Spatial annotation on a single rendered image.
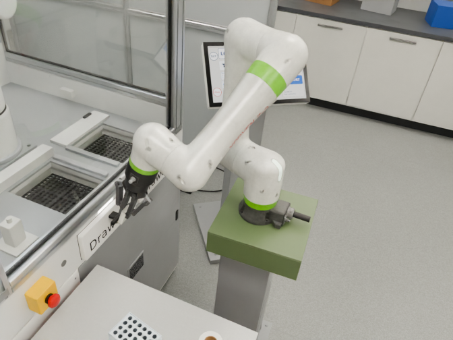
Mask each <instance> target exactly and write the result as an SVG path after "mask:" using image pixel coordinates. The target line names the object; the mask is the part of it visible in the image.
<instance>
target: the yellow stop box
mask: <svg viewBox="0 0 453 340"><path fill-rule="evenodd" d="M55 293H58V291H57V286H56V283H55V281H54V280H52V279H50V278H48V277H45V276H42V277H41V278H40V279H39V280H38V281H37V282H35V284H33V286H31V288H30V289H29V290H28V291H27V292H26V293H25V294H24V295H25V298H26V301H27V304H28V307H29V309H30V310H31V311H33V312H36V313H38V314H40V315H42V314H43V313H44V312H45V311H46V310H47V308H48V299H49V297H50V296H52V295H53V294H55Z"/></svg>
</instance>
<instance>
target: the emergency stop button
mask: <svg viewBox="0 0 453 340"><path fill-rule="evenodd" d="M60 299H61V297H60V295H59V294H58V293H55V294H53V295H52V296H50V297H49V299H48V307H50V308H54V307H56V306H57V305H58V304H59V302H60Z"/></svg>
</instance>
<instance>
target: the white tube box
mask: <svg viewBox="0 0 453 340"><path fill-rule="evenodd" d="M109 340H162V335H160V334H159V333H157V332H156V331H155V330H154V329H152V328H151V327H149V326H148V325H147V324H146V323H144V322H143V321H141V320H140V319H139V318H138V317H136V316H135V315H133V314H132V313H131V312H129V313H128V314H127V315H126V316H125V317H124V318H123V319H122V320H121V321H120V322H118V323H117V324H116V325H115V326H114V327H113V328H112V329H111V330H110V331H109Z"/></svg>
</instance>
